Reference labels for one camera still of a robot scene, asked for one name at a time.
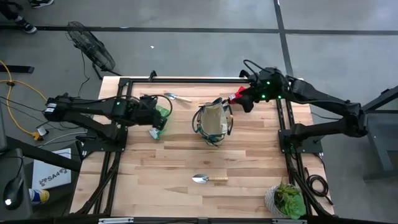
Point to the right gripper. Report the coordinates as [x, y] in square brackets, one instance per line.
[269, 84]

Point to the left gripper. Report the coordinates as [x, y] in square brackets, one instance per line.
[147, 110]

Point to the green spray bottle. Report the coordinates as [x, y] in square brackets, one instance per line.
[163, 111]

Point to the red garden glove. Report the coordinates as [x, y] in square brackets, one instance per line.
[234, 98]

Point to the cream green gardening bag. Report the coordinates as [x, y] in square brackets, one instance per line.
[213, 119]

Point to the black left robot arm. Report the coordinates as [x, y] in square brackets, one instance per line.
[90, 107]

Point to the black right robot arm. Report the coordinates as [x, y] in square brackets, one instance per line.
[326, 101]

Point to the black floor fan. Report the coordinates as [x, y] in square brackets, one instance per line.
[90, 46]

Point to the succulent in white pot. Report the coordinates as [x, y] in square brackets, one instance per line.
[289, 202]

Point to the white printed box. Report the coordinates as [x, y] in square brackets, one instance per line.
[49, 180]

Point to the black rig stand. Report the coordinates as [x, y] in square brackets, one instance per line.
[377, 149]

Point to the blue yellow bottle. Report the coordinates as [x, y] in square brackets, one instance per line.
[39, 196]

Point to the black floor bar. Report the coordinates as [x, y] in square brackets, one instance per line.
[15, 69]

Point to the dark side desk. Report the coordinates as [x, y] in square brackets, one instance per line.
[9, 165]

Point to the person's shoe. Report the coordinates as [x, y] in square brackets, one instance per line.
[42, 3]
[27, 27]

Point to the black computer mouse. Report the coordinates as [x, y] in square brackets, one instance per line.
[13, 194]

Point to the person's leg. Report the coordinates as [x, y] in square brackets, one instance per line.
[6, 9]

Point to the black table frame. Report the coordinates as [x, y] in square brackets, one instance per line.
[202, 80]

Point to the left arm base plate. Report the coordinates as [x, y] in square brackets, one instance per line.
[102, 146]

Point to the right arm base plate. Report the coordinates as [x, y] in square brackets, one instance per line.
[311, 146]

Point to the silver metal bracket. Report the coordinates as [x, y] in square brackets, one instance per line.
[289, 221]
[115, 221]

